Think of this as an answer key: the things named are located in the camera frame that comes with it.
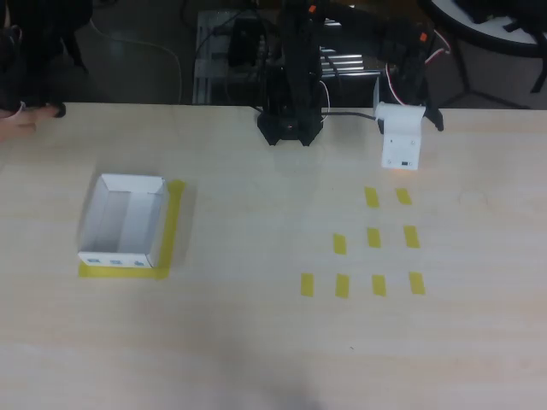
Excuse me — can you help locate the white cardboard box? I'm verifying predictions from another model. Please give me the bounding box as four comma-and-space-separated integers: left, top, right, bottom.
77, 173, 168, 270

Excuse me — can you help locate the bare person hand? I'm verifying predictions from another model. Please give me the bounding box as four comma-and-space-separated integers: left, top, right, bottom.
0, 105, 60, 144

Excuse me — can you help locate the metal rack with rails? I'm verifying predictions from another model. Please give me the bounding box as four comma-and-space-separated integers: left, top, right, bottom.
193, 8, 385, 106

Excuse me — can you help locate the round white table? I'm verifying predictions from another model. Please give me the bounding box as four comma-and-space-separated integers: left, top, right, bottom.
412, 0, 547, 108

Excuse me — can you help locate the black power adapter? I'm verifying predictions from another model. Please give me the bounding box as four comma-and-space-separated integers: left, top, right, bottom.
227, 17, 263, 67

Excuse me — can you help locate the long yellow tape strip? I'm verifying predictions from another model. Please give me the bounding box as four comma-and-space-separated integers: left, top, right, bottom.
153, 179, 188, 274
78, 261, 172, 282

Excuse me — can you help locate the red white servo cable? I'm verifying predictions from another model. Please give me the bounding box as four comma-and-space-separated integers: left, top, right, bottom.
318, 42, 450, 123

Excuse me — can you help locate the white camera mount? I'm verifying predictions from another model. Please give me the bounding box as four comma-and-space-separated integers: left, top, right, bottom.
372, 76, 426, 172

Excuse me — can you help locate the black camera cable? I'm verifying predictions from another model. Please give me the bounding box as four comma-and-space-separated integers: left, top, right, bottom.
320, 109, 384, 134

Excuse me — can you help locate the pale floor cable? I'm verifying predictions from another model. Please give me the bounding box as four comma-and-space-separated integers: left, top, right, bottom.
88, 16, 185, 104

